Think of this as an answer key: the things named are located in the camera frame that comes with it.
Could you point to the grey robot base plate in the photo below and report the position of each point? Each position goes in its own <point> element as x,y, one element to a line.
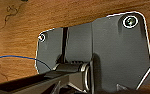
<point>117,50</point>

